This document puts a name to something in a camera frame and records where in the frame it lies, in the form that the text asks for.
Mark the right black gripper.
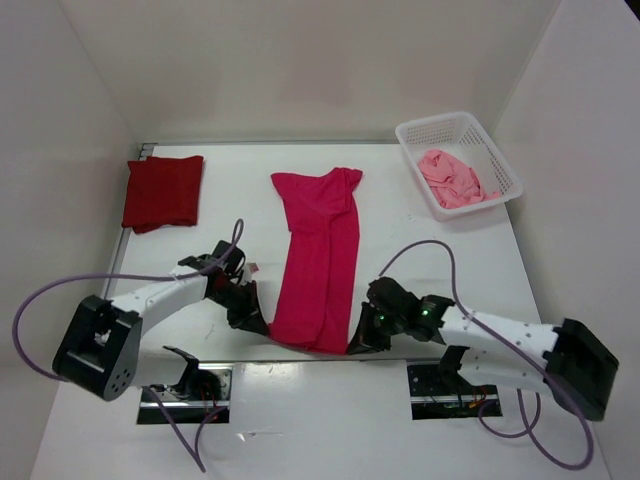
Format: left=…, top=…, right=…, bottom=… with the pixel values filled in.
left=346, top=300, right=405, bottom=355

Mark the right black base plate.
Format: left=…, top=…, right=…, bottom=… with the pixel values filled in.
left=406, top=361, right=502, bottom=420

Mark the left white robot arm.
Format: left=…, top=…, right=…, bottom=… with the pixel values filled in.
left=52, top=240, right=269, bottom=401

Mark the light pink t-shirt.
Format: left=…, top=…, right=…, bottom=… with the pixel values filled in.
left=418, top=149, right=501, bottom=210

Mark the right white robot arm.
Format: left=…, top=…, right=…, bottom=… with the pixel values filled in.
left=347, top=277, right=619, bottom=422

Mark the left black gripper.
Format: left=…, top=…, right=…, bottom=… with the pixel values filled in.
left=208, top=280, right=269, bottom=337

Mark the red t-shirt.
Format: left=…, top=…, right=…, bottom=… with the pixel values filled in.
left=121, top=156, right=204, bottom=235

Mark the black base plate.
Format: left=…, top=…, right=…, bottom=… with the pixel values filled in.
left=406, top=361, right=502, bottom=420
left=149, top=363, right=234, bottom=425

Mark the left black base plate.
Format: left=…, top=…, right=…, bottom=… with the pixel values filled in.
left=149, top=363, right=234, bottom=425

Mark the white plastic basket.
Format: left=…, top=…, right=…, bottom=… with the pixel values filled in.
left=395, top=112, right=524, bottom=222

